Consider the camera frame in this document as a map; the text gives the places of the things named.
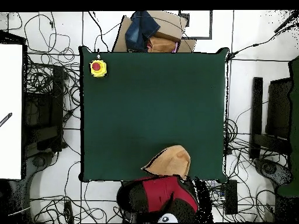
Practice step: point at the tan terry towel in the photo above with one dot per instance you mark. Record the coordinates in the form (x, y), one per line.
(172, 161)

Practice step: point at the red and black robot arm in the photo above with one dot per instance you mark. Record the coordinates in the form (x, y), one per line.
(168, 193)

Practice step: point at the dark green table cloth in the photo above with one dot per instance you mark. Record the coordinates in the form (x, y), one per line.
(140, 105)

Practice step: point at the yellow emergency stop button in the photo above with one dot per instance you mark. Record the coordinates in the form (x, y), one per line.
(98, 68)

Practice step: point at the orange-brown folded cloth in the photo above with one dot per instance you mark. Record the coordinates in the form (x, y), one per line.
(162, 44)

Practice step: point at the blue denim jeans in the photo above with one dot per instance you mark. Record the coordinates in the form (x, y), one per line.
(140, 30)

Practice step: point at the brown cardboard box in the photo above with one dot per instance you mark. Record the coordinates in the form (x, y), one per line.
(170, 25)

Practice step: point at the black equipment rack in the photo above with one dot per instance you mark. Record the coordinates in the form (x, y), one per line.
(44, 116)

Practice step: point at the black floor bar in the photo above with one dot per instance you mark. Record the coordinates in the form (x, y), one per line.
(256, 116)

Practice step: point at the black power box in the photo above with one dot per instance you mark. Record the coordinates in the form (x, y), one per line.
(231, 198)

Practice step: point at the dark grey stand base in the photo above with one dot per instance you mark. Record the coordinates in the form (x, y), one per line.
(38, 162)
(271, 169)

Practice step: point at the white board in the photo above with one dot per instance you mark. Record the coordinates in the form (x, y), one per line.
(10, 112)

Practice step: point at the black striped rod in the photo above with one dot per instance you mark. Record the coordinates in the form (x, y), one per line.
(5, 119)

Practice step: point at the black square frame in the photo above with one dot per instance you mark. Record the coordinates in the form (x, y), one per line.
(211, 25)

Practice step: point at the black stand frame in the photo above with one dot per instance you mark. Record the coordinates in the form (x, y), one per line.
(279, 109)

